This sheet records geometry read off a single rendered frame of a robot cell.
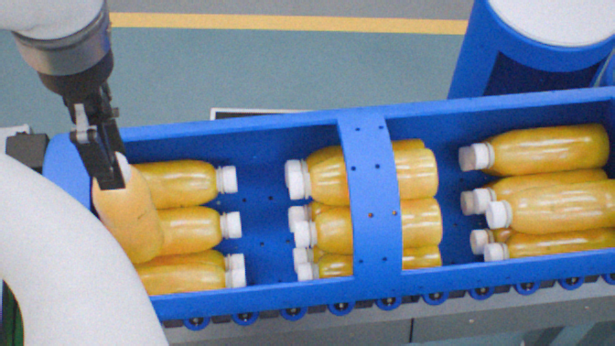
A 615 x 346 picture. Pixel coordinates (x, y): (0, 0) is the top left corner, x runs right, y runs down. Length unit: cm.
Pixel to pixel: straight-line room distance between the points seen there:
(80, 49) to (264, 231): 68
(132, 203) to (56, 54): 31
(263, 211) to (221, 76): 140
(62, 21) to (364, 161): 53
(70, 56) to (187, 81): 197
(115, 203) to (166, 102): 169
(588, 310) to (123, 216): 82
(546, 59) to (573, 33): 7
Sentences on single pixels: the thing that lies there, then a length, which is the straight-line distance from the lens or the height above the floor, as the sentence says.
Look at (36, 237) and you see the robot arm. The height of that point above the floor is 179.
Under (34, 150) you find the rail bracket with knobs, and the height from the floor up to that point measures 100.
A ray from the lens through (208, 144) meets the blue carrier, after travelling 133.
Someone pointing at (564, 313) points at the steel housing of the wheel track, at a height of 87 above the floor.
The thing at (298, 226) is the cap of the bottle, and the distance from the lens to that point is 119.
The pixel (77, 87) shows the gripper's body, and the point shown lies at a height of 155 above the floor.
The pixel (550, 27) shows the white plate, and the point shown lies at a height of 104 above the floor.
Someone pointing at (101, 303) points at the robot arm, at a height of 181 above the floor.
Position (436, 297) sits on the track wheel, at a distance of 135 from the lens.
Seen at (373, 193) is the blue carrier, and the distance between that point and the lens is 112.
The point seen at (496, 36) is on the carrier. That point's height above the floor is 99.
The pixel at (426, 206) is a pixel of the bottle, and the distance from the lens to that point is 121.
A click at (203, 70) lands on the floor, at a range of 277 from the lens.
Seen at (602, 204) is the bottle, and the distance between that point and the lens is 128.
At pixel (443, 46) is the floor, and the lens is 287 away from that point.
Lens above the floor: 220
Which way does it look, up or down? 60 degrees down
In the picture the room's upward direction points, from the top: 2 degrees clockwise
